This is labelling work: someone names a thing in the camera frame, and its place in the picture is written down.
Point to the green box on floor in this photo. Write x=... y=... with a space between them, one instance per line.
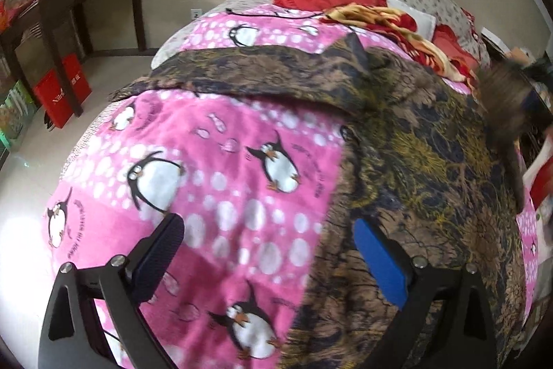
x=17 y=111

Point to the small red heart pillow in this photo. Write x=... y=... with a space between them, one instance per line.
x=446 y=40

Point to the white rectangular pillow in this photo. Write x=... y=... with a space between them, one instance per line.
x=425 y=23

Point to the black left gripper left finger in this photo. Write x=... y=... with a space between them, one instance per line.
x=72 y=335

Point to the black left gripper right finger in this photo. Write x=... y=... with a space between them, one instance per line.
x=463 y=335

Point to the red cloth on chair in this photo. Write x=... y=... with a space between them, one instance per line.
x=542 y=185

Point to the dark wooden side table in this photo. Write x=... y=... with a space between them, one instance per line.
x=48 y=15

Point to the dark floral patterned garment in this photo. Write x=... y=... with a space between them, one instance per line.
x=419 y=162

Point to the red and gold blanket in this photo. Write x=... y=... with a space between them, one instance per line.
x=399 y=27

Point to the red gift bag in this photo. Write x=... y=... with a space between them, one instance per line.
x=51 y=95

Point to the white wall socket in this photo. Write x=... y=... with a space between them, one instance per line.
x=195 y=13

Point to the pink penguin quilt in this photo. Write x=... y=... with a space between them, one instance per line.
x=253 y=179

